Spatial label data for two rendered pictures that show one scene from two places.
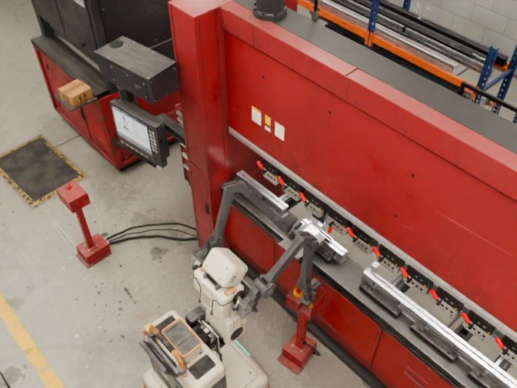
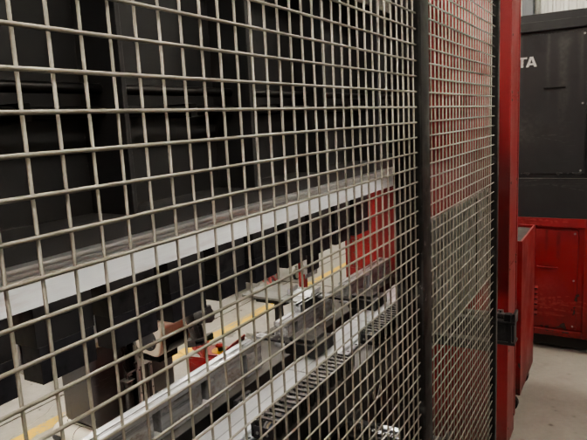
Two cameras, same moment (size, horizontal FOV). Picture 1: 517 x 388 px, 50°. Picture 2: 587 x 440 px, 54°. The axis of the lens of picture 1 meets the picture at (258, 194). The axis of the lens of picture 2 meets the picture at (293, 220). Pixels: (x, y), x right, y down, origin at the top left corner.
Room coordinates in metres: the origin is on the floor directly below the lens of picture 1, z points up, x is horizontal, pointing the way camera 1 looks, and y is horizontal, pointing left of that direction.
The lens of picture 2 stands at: (1.70, -2.51, 1.69)
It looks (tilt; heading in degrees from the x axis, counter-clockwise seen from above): 10 degrees down; 73
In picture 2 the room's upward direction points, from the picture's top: 3 degrees counter-clockwise
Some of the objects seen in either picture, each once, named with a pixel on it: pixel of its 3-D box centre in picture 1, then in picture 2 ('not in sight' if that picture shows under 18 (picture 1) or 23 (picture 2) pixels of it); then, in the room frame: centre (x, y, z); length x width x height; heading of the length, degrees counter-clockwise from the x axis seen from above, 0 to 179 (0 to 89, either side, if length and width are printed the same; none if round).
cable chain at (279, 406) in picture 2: not in sight; (308, 390); (2.11, -1.21, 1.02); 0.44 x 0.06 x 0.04; 43
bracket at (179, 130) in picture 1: (166, 135); not in sight; (3.17, 0.69, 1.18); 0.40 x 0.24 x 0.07; 43
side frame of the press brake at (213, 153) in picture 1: (240, 132); (427, 218); (3.24, 0.14, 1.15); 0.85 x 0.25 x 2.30; 133
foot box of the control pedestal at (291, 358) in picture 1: (297, 351); not in sight; (2.00, -0.29, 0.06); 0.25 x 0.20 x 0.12; 142
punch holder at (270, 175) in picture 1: (274, 169); (353, 214); (2.71, -0.11, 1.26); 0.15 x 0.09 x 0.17; 43
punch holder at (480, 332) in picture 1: (481, 322); (54, 333); (1.54, -1.19, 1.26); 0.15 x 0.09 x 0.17; 43
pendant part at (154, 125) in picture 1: (141, 131); not in sight; (2.92, 0.80, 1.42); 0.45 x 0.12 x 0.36; 51
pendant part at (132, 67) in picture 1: (144, 110); not in sight; (3.02, 0.78, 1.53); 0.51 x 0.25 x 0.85; 51
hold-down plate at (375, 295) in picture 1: (380, 299); not in sight; (1.92, -0.77, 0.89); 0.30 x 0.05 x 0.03; 43
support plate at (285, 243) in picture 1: (301, 241); (280, 292); (2.30, -0.29, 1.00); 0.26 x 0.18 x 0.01; 133
